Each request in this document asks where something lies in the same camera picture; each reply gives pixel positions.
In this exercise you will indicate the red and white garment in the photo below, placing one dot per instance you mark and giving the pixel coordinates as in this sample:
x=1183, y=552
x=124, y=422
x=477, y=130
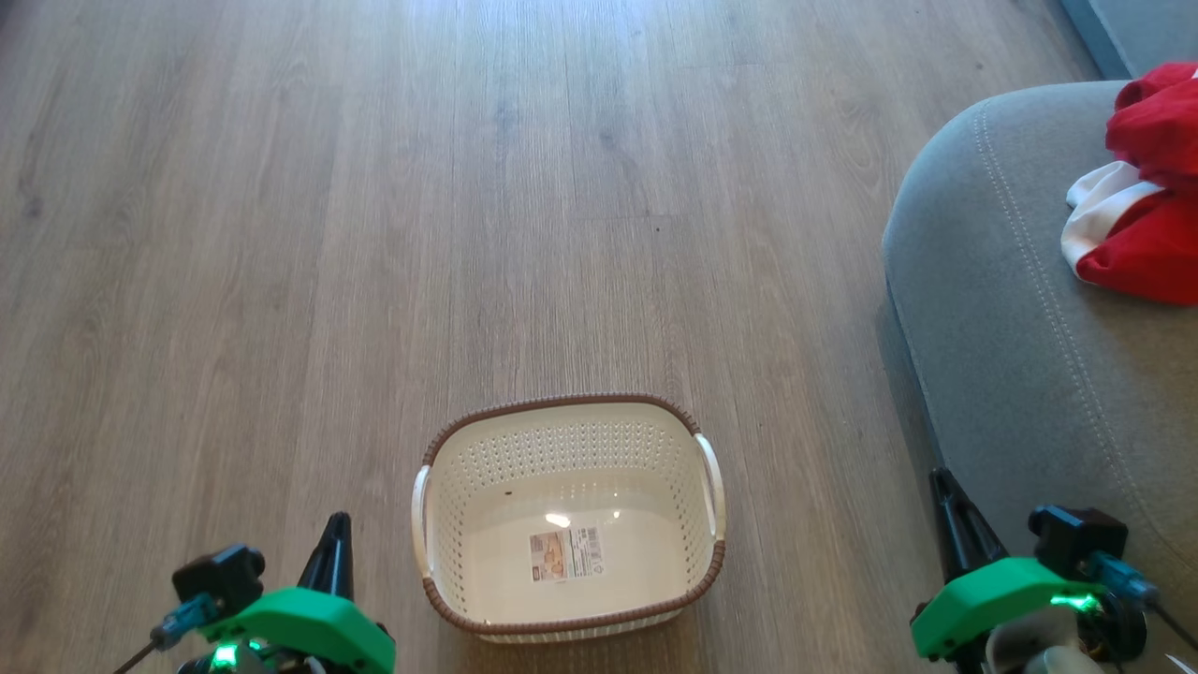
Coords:
x=1156, y=243

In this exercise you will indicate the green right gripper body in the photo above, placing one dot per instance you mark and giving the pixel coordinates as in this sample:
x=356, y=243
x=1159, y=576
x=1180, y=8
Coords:
x=1001, y=594

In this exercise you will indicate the paper label sticker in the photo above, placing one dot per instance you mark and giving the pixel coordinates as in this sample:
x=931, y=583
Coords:
x=565, y=554

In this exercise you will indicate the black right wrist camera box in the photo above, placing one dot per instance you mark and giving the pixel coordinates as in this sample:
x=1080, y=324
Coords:
x=1076, y=534

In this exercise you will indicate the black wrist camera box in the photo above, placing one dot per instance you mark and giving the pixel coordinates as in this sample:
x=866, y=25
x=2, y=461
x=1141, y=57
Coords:
x=220, y=576
x=1076, y=534

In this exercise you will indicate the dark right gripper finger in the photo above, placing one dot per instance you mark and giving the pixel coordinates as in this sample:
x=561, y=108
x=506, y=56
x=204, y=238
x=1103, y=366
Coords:
x=964, y=538

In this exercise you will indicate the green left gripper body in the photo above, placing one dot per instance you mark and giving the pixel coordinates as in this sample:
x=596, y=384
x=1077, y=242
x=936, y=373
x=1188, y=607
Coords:
x=309, y=622

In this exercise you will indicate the cream plastic laundry basket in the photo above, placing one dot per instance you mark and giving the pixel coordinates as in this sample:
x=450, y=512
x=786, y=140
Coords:
x=487, y=487

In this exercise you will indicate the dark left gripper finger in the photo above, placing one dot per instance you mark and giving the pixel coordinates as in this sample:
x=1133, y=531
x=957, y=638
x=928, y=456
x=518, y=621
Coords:
x=332, y=562

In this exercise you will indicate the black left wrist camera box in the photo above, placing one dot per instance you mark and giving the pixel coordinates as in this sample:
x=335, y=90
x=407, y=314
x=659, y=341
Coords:
x=220, y=576

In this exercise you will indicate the grey fabric sofa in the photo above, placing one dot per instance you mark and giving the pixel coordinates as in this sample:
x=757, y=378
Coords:
x=1011, y=328

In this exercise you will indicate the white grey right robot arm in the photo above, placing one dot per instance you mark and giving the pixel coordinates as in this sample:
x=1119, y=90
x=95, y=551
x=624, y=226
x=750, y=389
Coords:
x=1029, y=653

